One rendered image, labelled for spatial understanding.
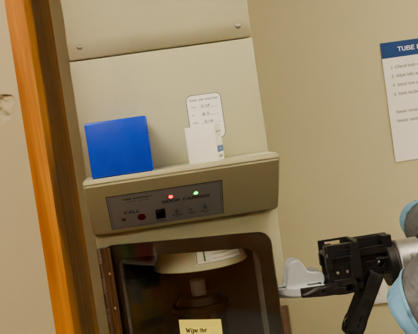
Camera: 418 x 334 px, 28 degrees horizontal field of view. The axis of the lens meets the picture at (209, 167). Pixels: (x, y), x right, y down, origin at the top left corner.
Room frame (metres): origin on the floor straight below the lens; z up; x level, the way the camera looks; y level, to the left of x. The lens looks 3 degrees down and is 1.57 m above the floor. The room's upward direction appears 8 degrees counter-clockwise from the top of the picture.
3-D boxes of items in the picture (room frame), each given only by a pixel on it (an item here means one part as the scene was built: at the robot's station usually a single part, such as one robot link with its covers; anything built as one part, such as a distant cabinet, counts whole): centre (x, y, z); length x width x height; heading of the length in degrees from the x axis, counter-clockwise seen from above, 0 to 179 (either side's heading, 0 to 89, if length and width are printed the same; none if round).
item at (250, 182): (1.39, 0.05, 1.46); 0.32 x 0.12 x 0.10; 94
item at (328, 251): (1.35, -0.22, 1.31); 0.12 x 0.08 x 0.09; 94
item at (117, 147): (1.38, 0.14, 1.56); 0.10 x 0.10 x 0.09; 4
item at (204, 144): (1.39, 0.00, 1.54); 0.05 x 0.05 x 0.06; 78
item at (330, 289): (1.33, -0.16, 1.28); 0.09 x 0.05 x 0.02; 94
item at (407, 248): (1.36, -0.30, 1.30); 0.08 x 0.05 x 0.08; 4
